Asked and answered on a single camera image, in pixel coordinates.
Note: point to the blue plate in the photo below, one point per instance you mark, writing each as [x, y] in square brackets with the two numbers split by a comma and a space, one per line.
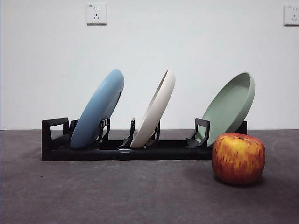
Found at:
[95, 109]

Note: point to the red yellow apple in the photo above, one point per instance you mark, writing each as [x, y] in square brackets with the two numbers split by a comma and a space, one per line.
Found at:
[238, 158]

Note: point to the white plate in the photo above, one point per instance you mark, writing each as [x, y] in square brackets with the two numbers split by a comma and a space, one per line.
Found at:
[156, 109]

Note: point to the black plate rack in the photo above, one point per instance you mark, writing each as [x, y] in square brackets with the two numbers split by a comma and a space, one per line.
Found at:
[163, 154]

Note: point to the green plate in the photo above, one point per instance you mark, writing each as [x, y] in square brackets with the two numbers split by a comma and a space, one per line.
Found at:
[229, 105]

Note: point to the white wall socket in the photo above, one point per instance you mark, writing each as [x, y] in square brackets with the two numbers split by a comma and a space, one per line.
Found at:
[292, 15]
[97, 14]

